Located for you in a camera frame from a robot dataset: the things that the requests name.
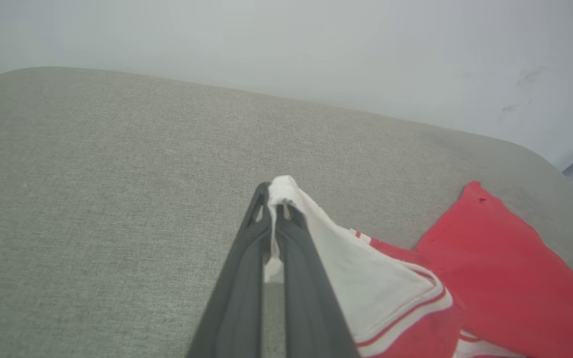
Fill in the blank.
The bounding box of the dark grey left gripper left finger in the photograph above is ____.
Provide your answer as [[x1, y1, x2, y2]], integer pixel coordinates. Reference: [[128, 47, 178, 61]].
[[186, 182, 273, 358]]

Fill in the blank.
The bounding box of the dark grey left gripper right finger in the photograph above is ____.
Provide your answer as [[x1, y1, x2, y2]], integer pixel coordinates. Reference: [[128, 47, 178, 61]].
[[273, 201, 362, 358]]

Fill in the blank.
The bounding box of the red and white garment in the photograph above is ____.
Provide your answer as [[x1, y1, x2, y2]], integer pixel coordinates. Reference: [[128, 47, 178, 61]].
[[264, 175, 573, 358]]

